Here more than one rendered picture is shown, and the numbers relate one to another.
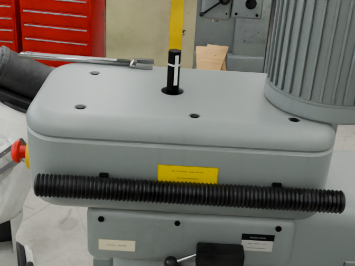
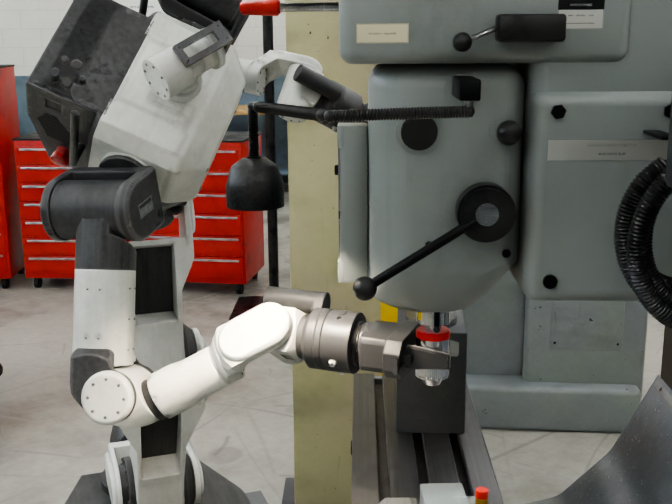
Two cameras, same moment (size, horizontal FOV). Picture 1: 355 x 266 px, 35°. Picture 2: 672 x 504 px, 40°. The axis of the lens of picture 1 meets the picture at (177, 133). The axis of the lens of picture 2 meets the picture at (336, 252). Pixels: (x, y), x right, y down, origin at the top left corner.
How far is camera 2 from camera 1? 0.67 m
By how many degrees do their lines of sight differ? 13
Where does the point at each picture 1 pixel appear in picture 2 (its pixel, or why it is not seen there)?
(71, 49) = (212, 227)
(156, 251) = (438, 40)
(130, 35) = not seen: hidden behind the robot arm
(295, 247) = (635, 25)
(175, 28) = not seen: hidden behind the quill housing
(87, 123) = not seen: outside the picture
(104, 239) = (365, 24)
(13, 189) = (201, 125)
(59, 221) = (211, 453)
